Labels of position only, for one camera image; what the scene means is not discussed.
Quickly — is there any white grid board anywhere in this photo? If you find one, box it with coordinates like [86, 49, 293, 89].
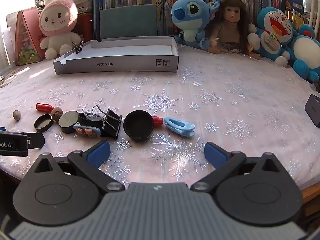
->
[6, 12, 19, 28]

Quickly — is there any plain blue hair clip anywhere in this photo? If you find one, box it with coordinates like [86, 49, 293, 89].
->
[163, 116, 195, 138]

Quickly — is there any brown-haired doll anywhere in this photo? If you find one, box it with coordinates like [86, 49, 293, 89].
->
[208, 0, 261, 60]

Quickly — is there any snowflake tablecloth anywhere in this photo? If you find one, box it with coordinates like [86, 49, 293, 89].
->
[0, 42, 320, 193]

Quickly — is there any flat-topped black round lid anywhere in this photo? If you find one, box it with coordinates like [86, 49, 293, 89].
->
[58, 111, 80, 134]

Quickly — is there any white cable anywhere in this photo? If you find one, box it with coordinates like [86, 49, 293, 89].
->
[0, 67, 22, 87]

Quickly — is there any blue robot cat plush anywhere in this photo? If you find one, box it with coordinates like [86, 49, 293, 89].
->
[247, 7, 297, 68]
[290, 24, 320, 83]

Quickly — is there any grey cardboard box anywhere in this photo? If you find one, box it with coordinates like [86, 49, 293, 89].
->
[53, 36, 179, 75]

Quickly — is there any hollow black round lid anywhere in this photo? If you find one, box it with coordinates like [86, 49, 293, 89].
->
[123, 110, 154, 142]
[34, 114, 54, 133]

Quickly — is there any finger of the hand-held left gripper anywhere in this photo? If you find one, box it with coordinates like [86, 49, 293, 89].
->
[26, 133, 46, 150]

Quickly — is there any large black binder clip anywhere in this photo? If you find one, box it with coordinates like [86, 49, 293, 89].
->
[91, 105, 123, 140]

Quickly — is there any black jar with clear lid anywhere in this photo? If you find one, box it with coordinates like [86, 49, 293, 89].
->
[78, 112, 103, 128]

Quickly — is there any white pipe rack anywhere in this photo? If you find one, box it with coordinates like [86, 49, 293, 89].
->
[302, 0, 320, 28]

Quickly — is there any pink triangular house model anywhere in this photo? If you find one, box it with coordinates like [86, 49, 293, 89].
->
[14, 7, 47, 66]

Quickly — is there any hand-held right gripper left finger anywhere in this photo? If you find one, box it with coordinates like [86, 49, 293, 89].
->
[30, 140, 125, 193]

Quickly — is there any blue alien plush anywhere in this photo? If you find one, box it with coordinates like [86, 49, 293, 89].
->
[171, 0, 221, 50]

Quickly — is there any brown walnut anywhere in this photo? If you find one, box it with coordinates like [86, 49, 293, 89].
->
[51, 107, 64, 123]

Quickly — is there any black phone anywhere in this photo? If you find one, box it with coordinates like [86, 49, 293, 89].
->
[304, 94, 320, 128]

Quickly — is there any small black binder clip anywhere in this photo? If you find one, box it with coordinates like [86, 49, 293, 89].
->
[72, 41, 84, 55]

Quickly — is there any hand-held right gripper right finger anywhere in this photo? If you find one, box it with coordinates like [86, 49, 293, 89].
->
[190, 141, 292, 193]

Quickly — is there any grey-green board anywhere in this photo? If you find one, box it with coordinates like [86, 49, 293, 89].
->
[99, 4, 158, 42]

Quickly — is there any pink bunny plush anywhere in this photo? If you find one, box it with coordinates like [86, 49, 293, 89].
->
[39, 0, 84, 61]

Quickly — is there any blue hair clip with beads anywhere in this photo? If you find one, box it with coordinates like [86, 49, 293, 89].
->
[73, 122, 102, 138]

